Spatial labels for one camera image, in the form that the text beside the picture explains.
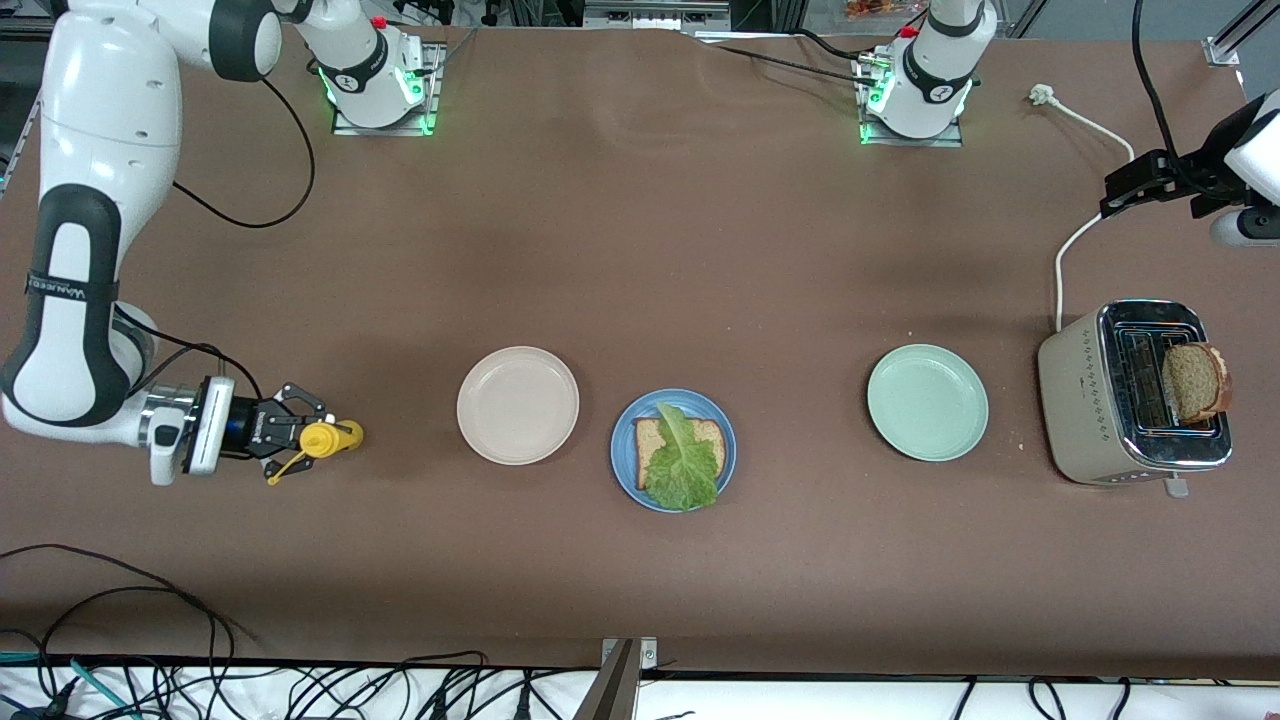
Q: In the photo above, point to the beige plate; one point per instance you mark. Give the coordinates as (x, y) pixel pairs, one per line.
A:
(518, 405)

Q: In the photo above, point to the brown bread slice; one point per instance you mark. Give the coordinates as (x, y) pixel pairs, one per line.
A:
(1198, 382)
(648, 435)

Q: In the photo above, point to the beige chrome toaster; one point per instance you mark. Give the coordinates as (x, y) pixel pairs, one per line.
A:
(1075, 410)

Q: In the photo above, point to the white power strip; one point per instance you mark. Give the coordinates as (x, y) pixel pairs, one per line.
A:
(660, 14)

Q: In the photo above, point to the green plate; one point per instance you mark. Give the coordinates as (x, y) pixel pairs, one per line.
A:
(928, 402)

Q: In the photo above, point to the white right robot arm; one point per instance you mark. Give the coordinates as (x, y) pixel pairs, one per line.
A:
(100, 130)

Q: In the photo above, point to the yellow mustard squeeze bottle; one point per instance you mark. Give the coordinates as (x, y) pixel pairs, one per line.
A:
(330, 438)

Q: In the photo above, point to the green lettuce leaf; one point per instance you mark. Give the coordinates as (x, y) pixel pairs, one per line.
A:
(682, 470)

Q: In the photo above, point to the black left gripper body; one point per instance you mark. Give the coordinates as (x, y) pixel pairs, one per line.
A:
(1183, 170)

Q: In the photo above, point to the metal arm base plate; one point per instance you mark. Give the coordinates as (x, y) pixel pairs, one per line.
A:
(950, 141)
(340, 127)

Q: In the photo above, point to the blue plate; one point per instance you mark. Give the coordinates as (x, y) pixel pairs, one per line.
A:
(624, 455)

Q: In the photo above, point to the orange snack packet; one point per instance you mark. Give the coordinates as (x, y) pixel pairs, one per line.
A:
(880, 8)

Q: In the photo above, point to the aluminium frame profile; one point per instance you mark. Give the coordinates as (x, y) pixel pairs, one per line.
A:
(1225, 50)
(615, 690)

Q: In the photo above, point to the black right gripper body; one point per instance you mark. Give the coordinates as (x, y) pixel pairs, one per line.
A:
(262, 427)

